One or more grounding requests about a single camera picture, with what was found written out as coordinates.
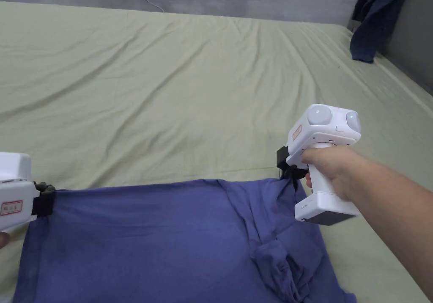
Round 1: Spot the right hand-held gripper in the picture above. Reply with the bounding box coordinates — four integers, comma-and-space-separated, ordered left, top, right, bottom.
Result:
276, 103, 362, 228

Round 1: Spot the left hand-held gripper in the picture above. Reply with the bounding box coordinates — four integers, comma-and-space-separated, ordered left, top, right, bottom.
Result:
0, 152, 57, 232

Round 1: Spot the blue shirt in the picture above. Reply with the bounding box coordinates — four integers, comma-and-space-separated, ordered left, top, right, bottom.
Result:
13, 177, 358, 303

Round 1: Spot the person's right hand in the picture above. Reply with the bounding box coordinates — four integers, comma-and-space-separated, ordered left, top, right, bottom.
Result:
301, 146, 371, 203

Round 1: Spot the bed with pale green sheet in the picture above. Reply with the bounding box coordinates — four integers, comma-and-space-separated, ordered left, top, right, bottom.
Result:
0, 0, 433, 303

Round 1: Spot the dark blue garment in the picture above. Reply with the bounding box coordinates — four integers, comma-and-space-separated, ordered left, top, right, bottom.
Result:
350, 0, 422, 64

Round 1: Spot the grey padded headboard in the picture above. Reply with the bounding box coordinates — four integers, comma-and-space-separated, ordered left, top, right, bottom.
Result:
348, 0, 433, 98

